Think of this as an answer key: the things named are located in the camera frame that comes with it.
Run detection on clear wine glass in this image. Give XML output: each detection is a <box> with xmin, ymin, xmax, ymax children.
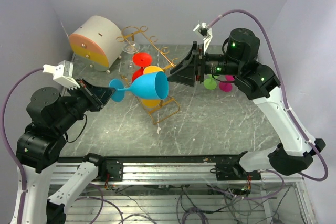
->
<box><xmin>123</xmin><ymin>41</ymin><xmax>140</xmax><ymax>68</ymax></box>

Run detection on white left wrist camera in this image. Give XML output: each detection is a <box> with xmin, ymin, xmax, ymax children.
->
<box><xmin>43</xmin><ymin>60</ymin><xmax>80</xmax><ymax>90</ymax></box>

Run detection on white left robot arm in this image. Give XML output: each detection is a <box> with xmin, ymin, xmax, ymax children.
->
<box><xmin>11</xmin><ymin>79</ymin><xmax>116</xmax><ymax>223</ymax></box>

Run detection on loose cables under table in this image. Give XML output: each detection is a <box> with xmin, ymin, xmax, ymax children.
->
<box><xmin>83</xmin><ymin>182</ymin><xmax>284</xmax><ymax>224</ymax></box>

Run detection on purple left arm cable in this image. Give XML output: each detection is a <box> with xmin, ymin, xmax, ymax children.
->
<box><xmin>0</xmin><ymin>67</ymin><xmax>45</xmax><ymax>204</ymax></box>

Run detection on blue wine glass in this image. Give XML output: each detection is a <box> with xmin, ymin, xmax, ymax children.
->
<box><xmin>109</xmin><ymin>71</ymin><xmax>169</xmax><ymax>102</ymax></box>

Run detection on red wine glass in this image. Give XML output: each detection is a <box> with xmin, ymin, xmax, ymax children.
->
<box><xmin>132</xmin><ymin>52</ymin><xmax>153</xmax><ymax>82</ymax></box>

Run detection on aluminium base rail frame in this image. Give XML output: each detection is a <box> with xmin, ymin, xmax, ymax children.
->
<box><xmin>15</xmin><ymin>155</ymin><xmax>313</xmax><ymax>224</ymax></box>

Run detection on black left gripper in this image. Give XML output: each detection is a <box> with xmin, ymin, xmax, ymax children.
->
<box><xmin>55</xmin><ymin>76</ymin><xmax>116</xmax><ymax>132</ymax></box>

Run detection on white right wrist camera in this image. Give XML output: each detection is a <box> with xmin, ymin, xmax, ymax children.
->
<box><xmin>193</xmin><ymin>22</ymin><xmax>213</xmax><ymax>53</ymax></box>

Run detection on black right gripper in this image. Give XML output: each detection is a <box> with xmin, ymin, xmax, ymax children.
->
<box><xmin>168</xmin><ymin>41</ymin><xmax>243</xmax><ymax>86</ymax></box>

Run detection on gold wire glass rack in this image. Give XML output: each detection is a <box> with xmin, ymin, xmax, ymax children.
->
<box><xmin>113</xmin><ymin>26</ymin><xmax>180</xmax><ymax>125</ymax></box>

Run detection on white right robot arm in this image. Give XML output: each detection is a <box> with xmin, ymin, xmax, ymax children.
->
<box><xmin>168</xmin><ymin>28</ymin><xmax>325</xmax><ymax>180</ymax></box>

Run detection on green wine glass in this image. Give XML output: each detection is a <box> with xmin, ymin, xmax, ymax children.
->
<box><xmin>203</xmin><ymin>74</ymin><xmax>217</xmax><ymax>90</ymax></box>

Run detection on orange wine glass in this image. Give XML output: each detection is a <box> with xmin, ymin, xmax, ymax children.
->
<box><xmin>141</xmin><ymin>65</ymin><xmax>163</xmax><ymax>108</ymax></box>

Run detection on round white drawer cabinet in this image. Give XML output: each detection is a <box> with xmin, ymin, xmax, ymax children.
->
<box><xmin>69</xmin><ymin>15</ymin><xmax>123</xmax><ymax>73</ymax></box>

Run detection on pink wine glass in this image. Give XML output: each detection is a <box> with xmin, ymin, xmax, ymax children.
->
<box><xmin>219</xmin><ymin>76</ymin><xmax>235</xmax><ymax>92</ymax></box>

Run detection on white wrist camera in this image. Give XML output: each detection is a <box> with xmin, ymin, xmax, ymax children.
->
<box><xmin>193</xmin><ymin>22</ymin><xmax>213</xmax><ymax>53</ymax></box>
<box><xmin>43</xmin><ymin>60</ymin><xmax>80</xmax><ymax>90</ymax></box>

